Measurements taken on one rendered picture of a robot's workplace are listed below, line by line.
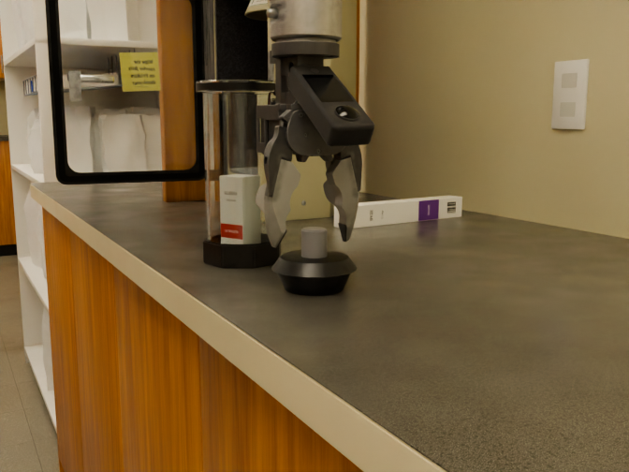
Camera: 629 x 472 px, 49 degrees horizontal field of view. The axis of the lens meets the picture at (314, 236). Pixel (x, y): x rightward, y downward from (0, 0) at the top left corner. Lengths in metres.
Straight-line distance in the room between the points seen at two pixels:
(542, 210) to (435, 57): 0.43
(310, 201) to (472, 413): 0.86
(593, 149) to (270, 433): 0.78
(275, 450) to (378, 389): 0.20
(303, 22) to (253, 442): 0.42
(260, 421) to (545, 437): 0.33
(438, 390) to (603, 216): 0.78
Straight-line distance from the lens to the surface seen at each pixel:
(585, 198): 1.26
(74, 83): 1.45
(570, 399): 0.50
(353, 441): 0.47
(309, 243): 0.73
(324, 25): 0.73
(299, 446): 0.62
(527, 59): 1.35
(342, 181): 0.75
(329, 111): 0.67
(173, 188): 1.56
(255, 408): 0.70
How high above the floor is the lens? 1.12
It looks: 10 degrees down
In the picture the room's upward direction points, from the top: straight up
